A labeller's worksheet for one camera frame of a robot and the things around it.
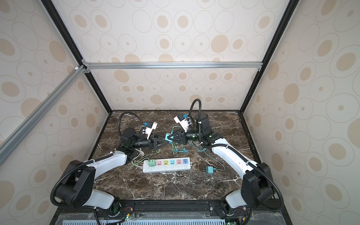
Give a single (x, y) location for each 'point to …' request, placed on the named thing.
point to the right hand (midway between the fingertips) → (175, 135)
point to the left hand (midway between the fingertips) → (169, 143)
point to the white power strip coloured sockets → (168, 165)
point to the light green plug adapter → (152, 162)
